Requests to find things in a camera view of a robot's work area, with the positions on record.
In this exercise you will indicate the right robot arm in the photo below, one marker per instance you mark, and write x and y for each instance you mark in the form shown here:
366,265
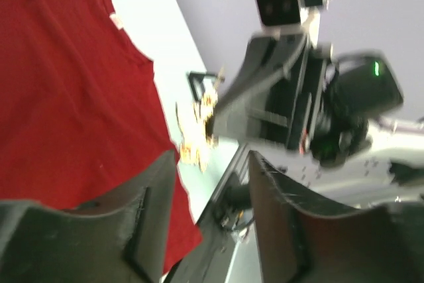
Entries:
366,158

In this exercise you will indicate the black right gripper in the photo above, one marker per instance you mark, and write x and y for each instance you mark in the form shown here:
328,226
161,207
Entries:
277,95

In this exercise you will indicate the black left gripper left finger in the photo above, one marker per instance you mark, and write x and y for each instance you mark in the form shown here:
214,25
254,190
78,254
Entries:
118,237

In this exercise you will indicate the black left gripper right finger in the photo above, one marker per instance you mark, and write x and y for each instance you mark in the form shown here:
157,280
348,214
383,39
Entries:
303,236

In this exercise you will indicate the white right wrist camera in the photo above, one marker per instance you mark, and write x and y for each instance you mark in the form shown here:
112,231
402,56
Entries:
284,17

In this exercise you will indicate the red t-shirt garment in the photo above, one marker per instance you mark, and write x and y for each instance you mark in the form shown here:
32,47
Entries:
80,112

